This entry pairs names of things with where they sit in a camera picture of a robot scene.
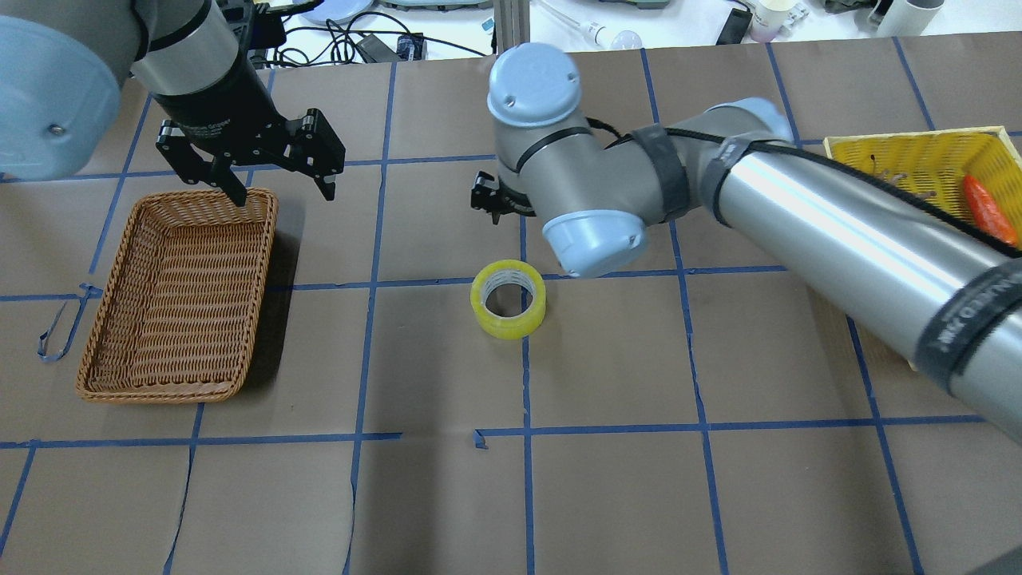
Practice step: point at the black power adapter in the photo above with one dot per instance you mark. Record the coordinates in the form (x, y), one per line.
(372, 50)

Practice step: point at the white light bulb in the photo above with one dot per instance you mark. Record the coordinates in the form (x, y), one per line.
(612, 38)

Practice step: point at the brown wicker basket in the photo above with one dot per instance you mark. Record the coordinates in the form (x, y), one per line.
(178, 318)

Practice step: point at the orange toy carrot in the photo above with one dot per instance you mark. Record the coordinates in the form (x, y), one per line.
(986, 213)

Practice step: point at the light blue plate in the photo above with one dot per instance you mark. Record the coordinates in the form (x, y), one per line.
(336, 11)

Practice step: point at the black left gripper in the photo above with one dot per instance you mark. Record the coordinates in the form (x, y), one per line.
(214, 104)

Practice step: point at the white paper cup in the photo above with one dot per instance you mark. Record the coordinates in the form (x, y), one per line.
(768, 17)

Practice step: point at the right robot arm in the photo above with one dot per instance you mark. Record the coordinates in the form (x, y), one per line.
(936, 289)

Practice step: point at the aluminium frame post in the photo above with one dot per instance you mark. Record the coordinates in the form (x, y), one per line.
(513, 25)

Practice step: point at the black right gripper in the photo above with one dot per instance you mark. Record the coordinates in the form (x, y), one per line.
(487, 196)

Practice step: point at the yellow plastic basket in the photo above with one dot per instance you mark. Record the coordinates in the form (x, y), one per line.
(938, 160)

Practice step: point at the yellow tape roll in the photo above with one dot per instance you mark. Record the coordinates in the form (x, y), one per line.
(508, 299)

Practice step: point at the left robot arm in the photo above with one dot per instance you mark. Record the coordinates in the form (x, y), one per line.
(64, 65)

